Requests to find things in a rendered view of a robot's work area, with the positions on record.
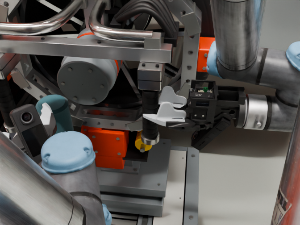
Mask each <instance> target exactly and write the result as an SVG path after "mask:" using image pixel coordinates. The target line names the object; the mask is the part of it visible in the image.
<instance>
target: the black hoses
mask: <svg viewBox="0 0 300 225"><path fill-rule="evenodd" d="M105 13H106V14H115V15H114V17H113V19H112V21H111V23H110V27H112V28H119V29H123V28H124V26H125V24H126V20H127V19H130V18H132V17H134V16H135V15H138V14H140V13H147V14H149V15H151V16H152V17H153V18H154V19H155V20H156V21H157V23H158V24H159V25H160V27H161V28H162V29H163V31H164V32H165V35H164V42H163V43H167V44H173V47H177V40H178V33H179V21H174V18H173V16H172V14H171V12H170V10H169V8H168V6H167V4H166V3H165V1H164V0H130V1H129V2H128V3H127V4H125V5H124V6H123V7H122V8H115V7H111V8H110V10H105Z"/></svg>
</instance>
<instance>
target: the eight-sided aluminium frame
mask: <svg viewBox="0 0 300 225"><path fill-rule="evenodd" d="M22 1H23V0H0V22H11V23H21V20H20V16H19V13H18V9H17V8H18V7H19V5H20V4H21V3H22ZM164 1H165V3H166V4H167V6H168V8H169V10H170V11H171V12H172V13H173V14H174V15H175V16H176V17H177V18H178V20H179V21H180V22H181V23H182V24H183V25H184V26H185V27H184V40H183V58H182V71H181V79H179V80H178V81H177V82H175V83H174V84H172V85H171V87H172V88H173V90H174V92H175V94H176V95H178V96H183V97H185V98H186V99H188V94H189V89H190V88H191V80H192V79H196V69H197V59H198V51H199V42H200V33H201V14H202V12H201V10H200V9H199V8H198V7H197V6H196V3H195V2H193V1H192V0H164ZM20 56H21V60H20V62H19V63H18V64H17V65H16V66H15V67H14V69H13V70H12V71H11V74H10V75H11V76H12V78H13V81H14V83H16V84H17V85H18V86H19V87H20V88H21V89H22V88H23V89H24V90H25V91H27V92H28V93H29V94H31V95H32V96H33V97H35V98H36V99H37V100H40V99H41V98H43V97H45V96H48V95H60V96H63V97H65V98H67V97H66V96H65V95H64V94H63V93H62V91H61V90H60V89H59V88H58V87H57V86H55V85H54V84H53V83H51V82H50V81H49V80H48V79H46V78H45V77H44V76H42V75H41V74H40V73H39V72H37V71H36V70H35V69H34V68H33V67H32V63H31V59H30V56H29V54H20ZM67 99H68V106H69V110H70V114H71V118H72V123H73V126H78V127H81V126H82V125H84V126H89V127H94V128H105V129H121V130H130V131H131V132H132V131H141V130H143V129H142V125H143V124H142V107H141V108H139V109H138V110H133V109H122V108H106V107H94V106H82V105H80V104H78V103H76V102H74V101H72V100H70V99H69V98H67Z"/></svg>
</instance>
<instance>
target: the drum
mask: <svg viewBox="0 0 300 225"><path fill-rule="evenodd" d="M77 38H83V39H99V40H104V39H102V38H100V37H98V36H96V35H95V34H93V33H92V32H91V31H90V30H88V31H87V30H86V28H85V29H83V30H82V31H81V32H80V33H79V34H78V36H77ZM122 62H123V60H113V59H99V58H78V57H64V58H63V60H62V63H61V67H60V69H59V71H58V74H57V83H58V86H59V88H60V90H61V91H62V93H63V94H64V95H65V96H66V97H67V98H69V99H70V100H72V101H74V102H76V103H78V104H83V105H94V104H98V103H100V102H102V101H103V100H104V99H105V98H106V97H107V95H108V93H109V91H110V90H111V89H112V87H113V86H114V84H115V81H116V79H117V76H118V73H119V70H120V68H121V65H122Z"/></svg>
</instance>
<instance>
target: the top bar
mask: <svg viewBox="0 0 300 225"><path fill-rule="evenodd" d="M0 52H2V53H16V54H36V55H50V56H64V57H78V58H99V59H113V60H127V61H141V62H155V63H172V58H173V44H167V43H161V46H160V49H159V50H154V49H144V43H137V42H117V41H110V40H99V39H83V38H67V37H45V36H16V35H1V36H0Z"/></svg>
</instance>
